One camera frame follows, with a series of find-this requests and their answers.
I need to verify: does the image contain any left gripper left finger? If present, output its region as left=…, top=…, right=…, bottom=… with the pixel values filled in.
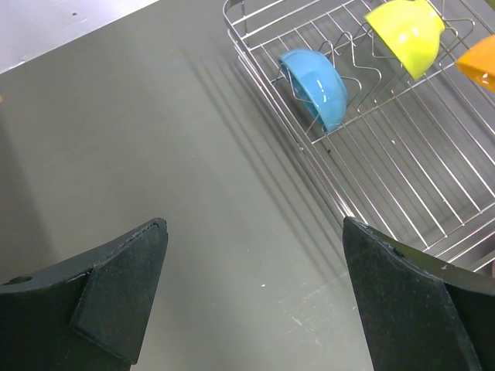
left=1, top=218, right=169, bottom=370

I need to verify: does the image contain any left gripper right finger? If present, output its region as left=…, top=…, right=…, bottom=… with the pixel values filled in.
left=343, top=216, right=494, bottom=370

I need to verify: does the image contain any blue bowl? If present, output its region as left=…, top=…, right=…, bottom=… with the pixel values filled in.
left=278, top=48, right=348, bottom=132

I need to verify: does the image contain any orange yellow bowl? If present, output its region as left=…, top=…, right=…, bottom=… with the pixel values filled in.
left=456, top=35, right=495, bottom=92

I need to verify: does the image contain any lime green bowl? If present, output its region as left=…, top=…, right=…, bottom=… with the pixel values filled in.
left=364, top=0, right=446, bottom=80

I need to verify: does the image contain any metal wire dish rack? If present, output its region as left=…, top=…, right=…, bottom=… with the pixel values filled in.
left=222, top=1, right=494, bottom=274

